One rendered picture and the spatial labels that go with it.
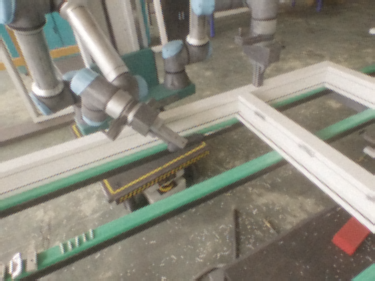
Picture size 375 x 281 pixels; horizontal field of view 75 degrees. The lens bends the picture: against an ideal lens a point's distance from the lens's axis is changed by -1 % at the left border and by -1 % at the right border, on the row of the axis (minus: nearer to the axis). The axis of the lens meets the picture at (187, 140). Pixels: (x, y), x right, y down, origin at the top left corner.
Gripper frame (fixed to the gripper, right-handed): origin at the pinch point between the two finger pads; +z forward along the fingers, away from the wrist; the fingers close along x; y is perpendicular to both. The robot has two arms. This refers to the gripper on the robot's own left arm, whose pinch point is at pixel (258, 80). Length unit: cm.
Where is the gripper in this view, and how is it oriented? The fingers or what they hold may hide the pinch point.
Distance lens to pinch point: 93.1
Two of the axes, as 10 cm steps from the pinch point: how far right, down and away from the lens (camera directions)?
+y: 9.0, -3.3, 2.8
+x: -4.2, -5.4, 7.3
